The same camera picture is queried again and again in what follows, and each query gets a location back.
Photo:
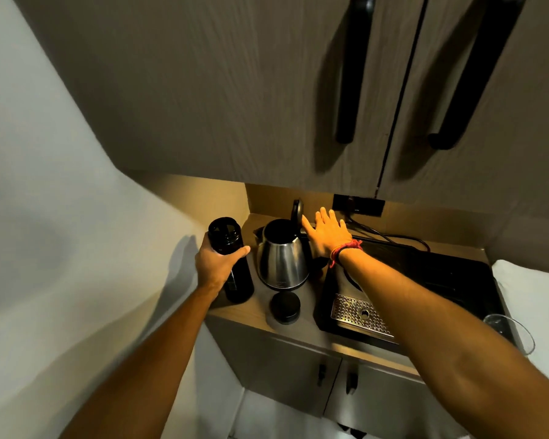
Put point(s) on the person's left hand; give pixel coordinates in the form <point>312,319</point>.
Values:
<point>212,267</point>

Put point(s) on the person's right hand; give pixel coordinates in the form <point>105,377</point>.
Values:
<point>329,237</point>

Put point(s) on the person's right middle finger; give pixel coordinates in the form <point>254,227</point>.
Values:
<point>332,218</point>

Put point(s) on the person's right thumb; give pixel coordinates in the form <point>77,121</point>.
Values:
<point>307,224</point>

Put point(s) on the person's left thumb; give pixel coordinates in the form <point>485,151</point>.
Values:
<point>238,255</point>

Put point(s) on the black water bottle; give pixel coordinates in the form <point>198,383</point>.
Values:
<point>226,235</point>

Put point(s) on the person's right forearm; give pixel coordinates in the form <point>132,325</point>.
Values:
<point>439,342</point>

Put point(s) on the person's left forearm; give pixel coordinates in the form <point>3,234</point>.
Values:
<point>151,370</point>

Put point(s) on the stainless steel electric kettle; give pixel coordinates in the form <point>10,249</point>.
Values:
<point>281,262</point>

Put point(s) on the black round bottle cap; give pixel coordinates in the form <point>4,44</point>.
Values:
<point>285,307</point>

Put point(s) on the perforated metal drain plate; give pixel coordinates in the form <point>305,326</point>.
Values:
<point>354,313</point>

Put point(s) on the grey base cabinet door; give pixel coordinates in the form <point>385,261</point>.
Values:
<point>279,365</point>
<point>389,406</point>

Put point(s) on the black countertop tea tray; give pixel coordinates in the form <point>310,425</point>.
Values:
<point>443,278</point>

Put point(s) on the clear drinking glass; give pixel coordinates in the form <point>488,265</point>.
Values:
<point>512,331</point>

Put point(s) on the white cloth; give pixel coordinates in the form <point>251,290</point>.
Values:
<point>537,306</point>

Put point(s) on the black wall socket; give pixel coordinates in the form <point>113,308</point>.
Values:
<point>359,205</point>

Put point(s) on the wide brown wall cabinet door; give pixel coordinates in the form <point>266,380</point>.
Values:
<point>219,86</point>

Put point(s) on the narrow brown wall cabinet door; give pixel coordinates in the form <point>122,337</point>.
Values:
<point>517,146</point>

